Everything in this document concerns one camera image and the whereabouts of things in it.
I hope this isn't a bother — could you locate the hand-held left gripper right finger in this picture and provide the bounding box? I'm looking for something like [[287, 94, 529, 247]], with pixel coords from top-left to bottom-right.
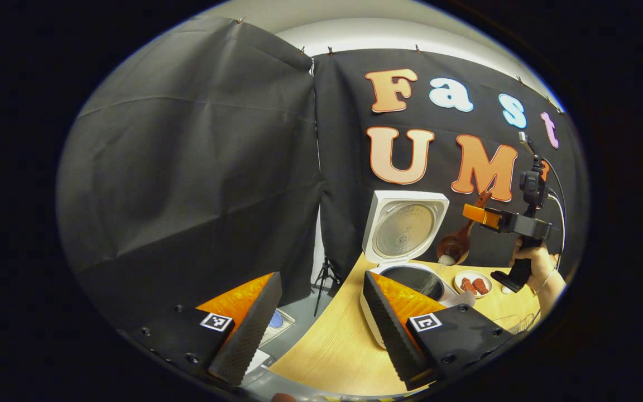
[[363, 271, 517, 391]]

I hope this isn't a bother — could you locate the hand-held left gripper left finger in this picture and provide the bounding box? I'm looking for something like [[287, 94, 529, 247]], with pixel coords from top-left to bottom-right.
[[118, 272, 283, 387]]

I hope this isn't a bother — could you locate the brown wooden spoon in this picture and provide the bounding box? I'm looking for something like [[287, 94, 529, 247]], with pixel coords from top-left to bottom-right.
[[436, 191, 492, 266]]

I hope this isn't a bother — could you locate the white rice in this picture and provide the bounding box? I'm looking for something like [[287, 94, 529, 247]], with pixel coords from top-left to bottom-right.
[[423, 255, 457, 295]]

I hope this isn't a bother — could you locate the metal wire chopstick holder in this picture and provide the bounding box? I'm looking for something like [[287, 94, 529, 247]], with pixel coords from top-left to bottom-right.
[[514, 312, 541, 334]]

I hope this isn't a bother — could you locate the white rice cooker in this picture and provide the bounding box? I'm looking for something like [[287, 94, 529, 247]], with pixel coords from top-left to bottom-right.
[[359, 190, 476, 350]]

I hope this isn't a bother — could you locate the clear tub with blue lid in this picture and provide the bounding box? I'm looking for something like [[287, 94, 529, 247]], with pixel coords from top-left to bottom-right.
[[258, 309, 296, 348]]

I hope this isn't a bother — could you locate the white box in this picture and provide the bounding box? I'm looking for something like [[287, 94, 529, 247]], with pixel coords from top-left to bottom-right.
[[242, 349, 271, 376]]

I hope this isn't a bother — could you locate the white round plate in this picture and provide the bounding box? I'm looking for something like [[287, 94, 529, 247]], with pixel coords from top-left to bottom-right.
[[454, 270, 493, 299]]

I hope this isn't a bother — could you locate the black tripod stand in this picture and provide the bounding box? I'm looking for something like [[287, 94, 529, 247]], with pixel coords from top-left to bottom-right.
[[313, 256, 342, 317]]

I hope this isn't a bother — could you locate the black backdrop cloth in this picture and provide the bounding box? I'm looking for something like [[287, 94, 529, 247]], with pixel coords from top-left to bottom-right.
[[56, 16, 587, 336]]

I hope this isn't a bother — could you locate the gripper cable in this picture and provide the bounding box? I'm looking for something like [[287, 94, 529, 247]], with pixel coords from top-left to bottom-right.
[[545, 174, 569, 271]]

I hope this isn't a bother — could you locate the thin wrist bracelet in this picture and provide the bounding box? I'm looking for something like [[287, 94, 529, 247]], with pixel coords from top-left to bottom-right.
[[534, 267, 556, 296]]

